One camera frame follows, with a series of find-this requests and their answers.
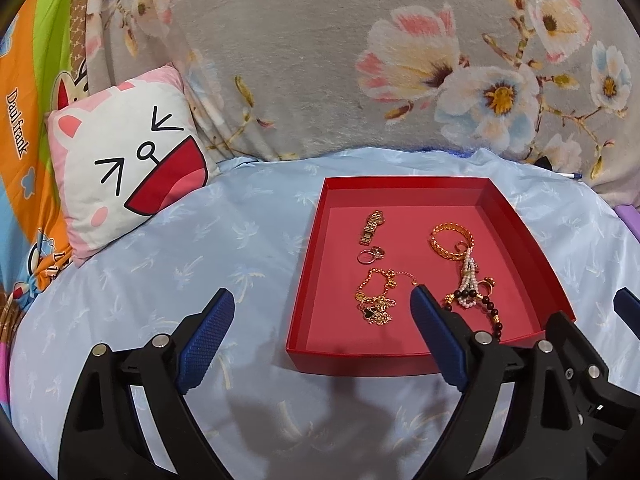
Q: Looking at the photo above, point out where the red shallow box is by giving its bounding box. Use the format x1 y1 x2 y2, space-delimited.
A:
286 176 577 377

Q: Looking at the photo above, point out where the gold charm bracelet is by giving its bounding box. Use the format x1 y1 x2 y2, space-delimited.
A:
355 267 418 327

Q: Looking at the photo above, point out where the gold wristwatch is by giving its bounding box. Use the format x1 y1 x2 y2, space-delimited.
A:
362 211 387 247

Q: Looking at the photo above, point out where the pearl bead bracelet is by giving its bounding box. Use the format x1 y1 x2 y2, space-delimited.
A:
456 250 482 310

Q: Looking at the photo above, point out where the black bead bracelet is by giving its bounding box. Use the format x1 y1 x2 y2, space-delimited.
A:
444 290 504 344

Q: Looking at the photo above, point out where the colourful cartoon sheet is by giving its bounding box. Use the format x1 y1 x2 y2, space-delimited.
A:
0 0 101 411

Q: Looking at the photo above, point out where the light blue bedsheet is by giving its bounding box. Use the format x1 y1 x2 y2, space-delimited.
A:
0 147 640 480

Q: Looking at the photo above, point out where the cartoon face pillow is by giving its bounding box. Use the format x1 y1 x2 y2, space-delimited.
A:
46 64 211 267

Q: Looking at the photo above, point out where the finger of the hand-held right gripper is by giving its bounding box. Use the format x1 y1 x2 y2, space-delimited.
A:
546 311 640 467
613 287 640 318

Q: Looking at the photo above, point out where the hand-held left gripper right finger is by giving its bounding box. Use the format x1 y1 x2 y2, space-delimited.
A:
409 283 586 480

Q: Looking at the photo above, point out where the gold chain bracelet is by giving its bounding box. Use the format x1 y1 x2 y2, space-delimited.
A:
429 223 474 262

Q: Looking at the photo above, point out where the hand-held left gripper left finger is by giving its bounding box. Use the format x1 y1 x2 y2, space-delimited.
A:
59 287 236 480

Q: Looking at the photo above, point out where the grey floral blanket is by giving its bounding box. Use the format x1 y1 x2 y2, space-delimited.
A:
75 0 640 206

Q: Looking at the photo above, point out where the purple flat object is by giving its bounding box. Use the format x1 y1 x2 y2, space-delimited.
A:
616 203 640 241

